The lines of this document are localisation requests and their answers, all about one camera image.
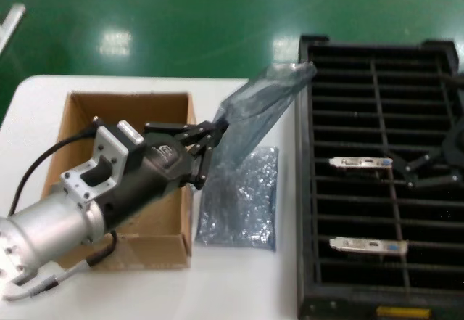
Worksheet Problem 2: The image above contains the silver left camera bracket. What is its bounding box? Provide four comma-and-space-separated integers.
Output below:
59, 126, 131, 207

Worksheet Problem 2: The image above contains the brown cardboard box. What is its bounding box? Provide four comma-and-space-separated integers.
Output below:
41, 91, 199, 272

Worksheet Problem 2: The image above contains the black slotted plastic container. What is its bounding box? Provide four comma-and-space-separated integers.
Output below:
295, 35, 464, 320

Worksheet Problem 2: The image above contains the black left camera cable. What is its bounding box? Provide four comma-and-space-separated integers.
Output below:
7, 115, 103, 216

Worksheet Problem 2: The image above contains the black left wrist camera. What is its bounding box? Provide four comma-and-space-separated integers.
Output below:
115, 119, 148, 165

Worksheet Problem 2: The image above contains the white metal table frame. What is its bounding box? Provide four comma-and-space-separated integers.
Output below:
0, 3, 27, 58

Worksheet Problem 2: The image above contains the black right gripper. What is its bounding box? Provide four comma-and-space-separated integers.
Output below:
388, 116, 464, 190

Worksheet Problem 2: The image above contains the graphics card with silver bracket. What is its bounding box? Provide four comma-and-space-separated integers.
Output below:
328, 237, 410, 256
328, 155, 395, 181

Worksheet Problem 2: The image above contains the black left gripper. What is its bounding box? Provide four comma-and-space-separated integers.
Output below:
96, 119, 229, 229

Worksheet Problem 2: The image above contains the left gripper cable grey connector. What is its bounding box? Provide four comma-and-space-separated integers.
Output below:
1, 229, 120, 302

